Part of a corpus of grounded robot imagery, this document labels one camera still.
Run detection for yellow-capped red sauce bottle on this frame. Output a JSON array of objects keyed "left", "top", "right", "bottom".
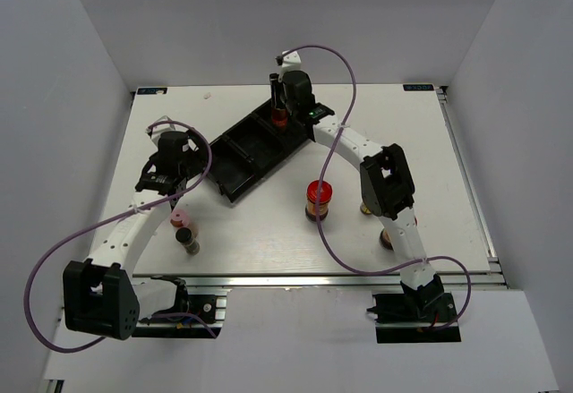
[{"left": 270, "top": 82, "right": 290, "bottom": 132}]

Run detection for pink-capped spice jar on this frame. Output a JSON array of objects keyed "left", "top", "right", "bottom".
[{"left": 169, "top": 209, "right": 192, "bottom": 230}]

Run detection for red-lidded sauce jar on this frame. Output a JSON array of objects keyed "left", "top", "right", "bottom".
[
  {"left": 380, "top": 228, "right": 393, "bottom": 251},
  {"left": 305, "top": 180, "right": 333, "bottom": 222}
]

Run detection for small yellow-label bottle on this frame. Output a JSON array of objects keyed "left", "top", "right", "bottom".
[{"left": 360, "top": 202, "right": 372, "bottom": 216}]

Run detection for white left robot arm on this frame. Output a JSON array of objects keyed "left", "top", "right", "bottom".
[{"left": 63, "top": 130, "right": 210, "bottom": 340}]

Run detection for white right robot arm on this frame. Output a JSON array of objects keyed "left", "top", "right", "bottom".
[{"left": 269, "top": 70, "right": 444, "bottom": 320}]

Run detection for black-capped pepper jar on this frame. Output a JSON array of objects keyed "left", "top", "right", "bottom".
[{"left": 175, "top": 227, "right": 200, "bottom": 255}]

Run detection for black three-compartment organizer tray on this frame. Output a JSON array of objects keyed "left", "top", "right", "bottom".
[{"left": 208, "top": 100, "right": 309, "bottom": 203}]

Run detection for black logo sticker left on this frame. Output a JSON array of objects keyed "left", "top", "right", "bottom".
[{"left": 136, "top": 87, "right": 167, "bottom": 96}]

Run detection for black logo sticker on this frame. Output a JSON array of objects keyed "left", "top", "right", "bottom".
[
  {"left": 403, "top": 83, "right": 434, "bottom": 92},
  {"left": 136, "top": 87, "right": 167, "bottom": 96}
]

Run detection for black logo sticker right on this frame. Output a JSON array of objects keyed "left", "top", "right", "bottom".
[{"left": 403, "top": 83, "right": 434, "bottom": 92}]

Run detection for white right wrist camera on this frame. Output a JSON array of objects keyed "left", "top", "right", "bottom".
[{"left": 275, "top": 51, "right": 302, "bottom": 72}]

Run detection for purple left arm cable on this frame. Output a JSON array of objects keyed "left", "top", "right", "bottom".
[{"left": 23, "top": 119, "right": 214, "bottom": 353}]

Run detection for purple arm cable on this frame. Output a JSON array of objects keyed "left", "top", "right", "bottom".
[
  {"left": 279, "top": 44, "right": 472, "bottom": 332},
  {"left": 23, "top": 119, "right": 214, "bottom": 353}
]

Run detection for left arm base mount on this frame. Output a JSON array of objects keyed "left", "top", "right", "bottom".
[{"left": 132, "top": 276, "right": 227, "bottom": 339}]

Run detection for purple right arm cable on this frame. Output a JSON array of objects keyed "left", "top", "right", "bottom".
[{"left": 279, "top": 44, "right": 472, "bottom": 332}]

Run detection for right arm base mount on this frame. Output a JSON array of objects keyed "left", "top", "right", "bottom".
[{"left": 366, "top": 293, "right": 461, "bottom": 345}]

